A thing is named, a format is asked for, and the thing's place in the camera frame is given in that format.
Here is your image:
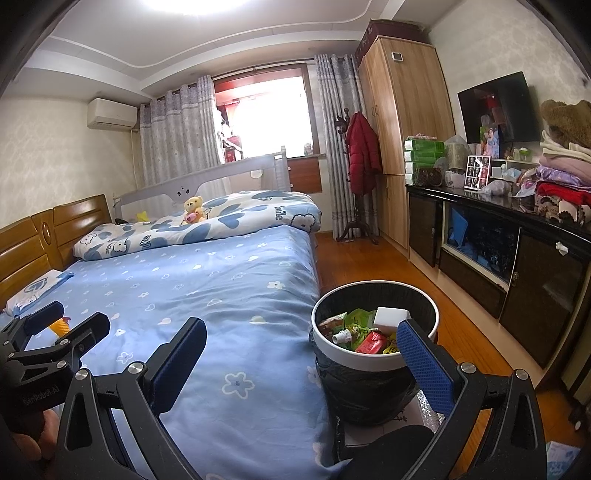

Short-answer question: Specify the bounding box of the grey bed guard rail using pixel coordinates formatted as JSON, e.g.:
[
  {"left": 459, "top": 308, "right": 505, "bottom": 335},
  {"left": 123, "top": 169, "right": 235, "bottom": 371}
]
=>
[{"left": 113, "top": 146, "right": 292, "bottom": 223}]

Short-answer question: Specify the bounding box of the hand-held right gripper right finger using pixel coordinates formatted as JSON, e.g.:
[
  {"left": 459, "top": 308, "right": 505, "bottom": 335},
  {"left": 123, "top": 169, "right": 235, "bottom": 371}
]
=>
[{"left": 396, "top": 318, "right": 548, "bottom": 480}]

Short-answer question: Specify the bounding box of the grey patterned curtain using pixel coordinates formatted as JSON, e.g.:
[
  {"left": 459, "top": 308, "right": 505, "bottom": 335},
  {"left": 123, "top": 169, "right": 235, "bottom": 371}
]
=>
[
  {"left": 314, "top": 52, "right": 366, "bottom": 237},
  {"left": 138, "top": 76, "right": 227, "bottom": 191}
]

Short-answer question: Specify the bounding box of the brown bedside cabinet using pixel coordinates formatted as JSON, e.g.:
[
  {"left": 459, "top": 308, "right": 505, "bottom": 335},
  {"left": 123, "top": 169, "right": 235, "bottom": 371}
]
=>
[{"left": 287, "top": 154, "right": 322, "bottom": 194}]

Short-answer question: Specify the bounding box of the wooden headboard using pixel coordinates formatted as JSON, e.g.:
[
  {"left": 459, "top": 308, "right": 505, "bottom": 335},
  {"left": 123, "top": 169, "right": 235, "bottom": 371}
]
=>
[{"left": 0, "top": 193, "right": 114, "bottom": 306}]

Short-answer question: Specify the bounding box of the yellow teddy bear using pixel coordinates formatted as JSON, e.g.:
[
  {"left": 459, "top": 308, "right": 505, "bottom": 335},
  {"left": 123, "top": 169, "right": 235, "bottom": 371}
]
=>
[{"left": 180, "top": 195, "right": 206, "bottom": 226}]

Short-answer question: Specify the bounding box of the person's left hand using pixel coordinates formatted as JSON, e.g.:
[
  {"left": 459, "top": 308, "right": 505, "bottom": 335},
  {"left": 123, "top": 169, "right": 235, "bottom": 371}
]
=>
[{"left": 11, "top": 410, "right": 61, "bottom": 463}]

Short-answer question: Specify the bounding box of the white rimmed trash bin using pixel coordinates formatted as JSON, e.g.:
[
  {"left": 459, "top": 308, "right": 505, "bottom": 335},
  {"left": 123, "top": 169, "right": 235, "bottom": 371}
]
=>
[{"left": 310, "top": 280, "right": 440, "bottom": 426}]

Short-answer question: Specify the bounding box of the black glossy sideboard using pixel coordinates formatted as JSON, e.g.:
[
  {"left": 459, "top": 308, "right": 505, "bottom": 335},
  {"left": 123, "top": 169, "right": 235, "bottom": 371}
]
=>
[{"left": 405, "top": 182, "right": 591, "bottom": 371}]

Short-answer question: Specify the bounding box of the framed colour photo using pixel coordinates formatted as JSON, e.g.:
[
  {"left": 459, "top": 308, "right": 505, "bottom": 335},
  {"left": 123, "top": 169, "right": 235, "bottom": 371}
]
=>
[{"left": 479, "top": 124, "right": 502, "bottom": 158}]

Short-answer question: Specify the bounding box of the pile of folded clothes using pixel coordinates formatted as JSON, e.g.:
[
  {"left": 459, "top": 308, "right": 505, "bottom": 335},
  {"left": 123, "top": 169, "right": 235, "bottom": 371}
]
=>
[{"left": 516, "top": 129, "right": 591, "bottom": 228}]

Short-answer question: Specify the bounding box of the small white box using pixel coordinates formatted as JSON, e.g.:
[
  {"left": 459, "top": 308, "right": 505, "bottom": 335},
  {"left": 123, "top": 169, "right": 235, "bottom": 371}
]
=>
[{"left": 372, "top": 306, "right": 412, "bottom": 333}]

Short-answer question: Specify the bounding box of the red snack packet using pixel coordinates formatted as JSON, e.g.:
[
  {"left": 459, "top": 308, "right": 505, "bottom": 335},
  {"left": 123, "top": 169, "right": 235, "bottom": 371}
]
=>
[{"left": 354, "top": 331, "right": 389, "bottom": 356}]

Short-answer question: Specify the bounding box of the red jacket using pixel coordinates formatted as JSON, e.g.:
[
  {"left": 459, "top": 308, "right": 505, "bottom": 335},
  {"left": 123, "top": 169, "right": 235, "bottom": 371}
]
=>
[{"left": 345, "top": 113, "right": 383, "bottom": 196}]

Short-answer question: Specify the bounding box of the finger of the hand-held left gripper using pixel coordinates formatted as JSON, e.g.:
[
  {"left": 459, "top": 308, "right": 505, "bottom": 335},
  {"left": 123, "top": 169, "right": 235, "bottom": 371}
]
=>
[
  {"left": 0, "top": 300, "right": 66, "bottom": 352},
  {"left": 8, "top": 312, "right": 112, "bottom": 366}
]

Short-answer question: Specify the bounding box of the stack of green tissue packs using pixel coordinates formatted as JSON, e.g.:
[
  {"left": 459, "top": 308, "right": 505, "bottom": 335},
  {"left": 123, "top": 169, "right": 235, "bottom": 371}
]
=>
[{"left": 403, "top": 136, "right": 447, "bottom": 177}]

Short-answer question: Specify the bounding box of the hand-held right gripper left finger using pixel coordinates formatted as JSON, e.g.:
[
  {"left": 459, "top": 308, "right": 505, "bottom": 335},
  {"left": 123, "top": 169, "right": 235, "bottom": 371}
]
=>
[{"left": 54, "top": 316, "right": 208, "bottom": 480}]

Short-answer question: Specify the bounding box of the white air conditioner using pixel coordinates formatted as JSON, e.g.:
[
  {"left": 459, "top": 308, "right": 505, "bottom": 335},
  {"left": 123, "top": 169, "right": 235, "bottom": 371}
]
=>
[{"left": 87, "top": 97, "right": 140, "bottom": 131}]

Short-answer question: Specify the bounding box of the dark wooden coat rack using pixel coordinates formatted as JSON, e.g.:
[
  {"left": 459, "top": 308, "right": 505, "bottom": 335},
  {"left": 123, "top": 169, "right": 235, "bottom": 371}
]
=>
[{"left": 333, "top": 108, "right": 380, "bottom": 243}]

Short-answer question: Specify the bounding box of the dark suitcase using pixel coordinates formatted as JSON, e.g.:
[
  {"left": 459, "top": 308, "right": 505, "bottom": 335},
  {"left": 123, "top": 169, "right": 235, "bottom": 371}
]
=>
[{"left": 354, "top": 19, "right": 433, "bottom": 66}]

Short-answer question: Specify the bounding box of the light blue packet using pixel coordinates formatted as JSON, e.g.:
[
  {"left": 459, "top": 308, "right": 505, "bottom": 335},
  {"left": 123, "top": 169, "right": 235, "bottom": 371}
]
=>
[{"left": 544, "top": 440, "right": 583, "bottom": 480}]

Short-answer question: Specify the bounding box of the black white photo sheet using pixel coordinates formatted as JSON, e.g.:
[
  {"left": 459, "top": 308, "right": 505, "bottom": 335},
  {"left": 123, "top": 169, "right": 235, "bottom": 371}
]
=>
[{"left": 464, "top": 155, "right": 491, "bottom": 191}]

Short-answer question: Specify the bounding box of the window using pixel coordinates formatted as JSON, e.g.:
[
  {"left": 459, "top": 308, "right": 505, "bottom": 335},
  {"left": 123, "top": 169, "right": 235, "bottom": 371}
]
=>
[{"left": 213, "top": 64, "right": 320, "bottom": 163}]

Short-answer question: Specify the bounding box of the blue flowered bedsheet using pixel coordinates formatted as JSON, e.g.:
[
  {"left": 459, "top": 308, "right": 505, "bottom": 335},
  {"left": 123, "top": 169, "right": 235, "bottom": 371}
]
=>
[{"left": 0, "top": 226, "right": 352, "bottom": 480}]

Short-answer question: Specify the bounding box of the wooden wardrobe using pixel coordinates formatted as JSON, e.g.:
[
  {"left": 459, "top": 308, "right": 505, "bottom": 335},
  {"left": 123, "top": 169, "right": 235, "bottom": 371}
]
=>
[{"left": 357, "top": 36, "right": 456, "bottom": 260}]

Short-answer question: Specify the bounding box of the blue heart print quilt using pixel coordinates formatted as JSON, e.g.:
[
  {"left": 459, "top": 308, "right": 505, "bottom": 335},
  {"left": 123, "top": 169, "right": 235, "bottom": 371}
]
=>
[{"left": 73, "top": 189, "right": 323, "bottom": 262}]

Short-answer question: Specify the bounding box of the ceiling light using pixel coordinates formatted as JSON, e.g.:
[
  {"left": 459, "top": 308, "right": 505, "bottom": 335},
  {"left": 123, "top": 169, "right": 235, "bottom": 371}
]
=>
[{"left": 139, "top": 0, "right": 260, "bottom": 13}]

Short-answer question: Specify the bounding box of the brown plush bear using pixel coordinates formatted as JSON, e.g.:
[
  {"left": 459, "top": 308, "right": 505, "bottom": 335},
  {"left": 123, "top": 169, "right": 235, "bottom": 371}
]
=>
[{"left": 540, "top": 97, "right": 591, "bottom": 149}]

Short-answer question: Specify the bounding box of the blue heart print pillow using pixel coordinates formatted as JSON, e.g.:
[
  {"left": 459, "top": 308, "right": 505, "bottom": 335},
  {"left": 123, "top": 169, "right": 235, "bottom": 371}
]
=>
[{"left": 4, "top": 271, "right": 76, "bottom": 315}]

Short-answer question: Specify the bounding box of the black wall television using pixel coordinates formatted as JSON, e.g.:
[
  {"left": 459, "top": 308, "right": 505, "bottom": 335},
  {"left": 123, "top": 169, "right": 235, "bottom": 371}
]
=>
[{"left": 457, "top": 71, "right": 541, "bottom": 145}]

